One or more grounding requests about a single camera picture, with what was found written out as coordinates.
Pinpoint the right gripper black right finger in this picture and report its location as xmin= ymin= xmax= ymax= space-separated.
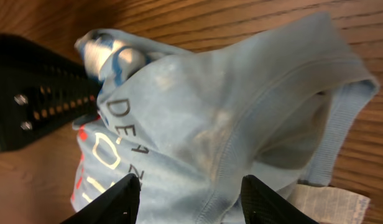
xmin=241 ymin=175 xmax=318 ymax=224

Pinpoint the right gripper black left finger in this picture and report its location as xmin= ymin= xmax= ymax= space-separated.
xmin=61 ymin=174 xmax=141 ymax=224

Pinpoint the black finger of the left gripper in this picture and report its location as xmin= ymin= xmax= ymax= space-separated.
xmin=0 ymin=33 xmax=101 ymax=152

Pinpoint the light blue printed t-shirt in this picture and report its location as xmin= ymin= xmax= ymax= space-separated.
xmin=71 ymin=13 xmax=379 ymax=223

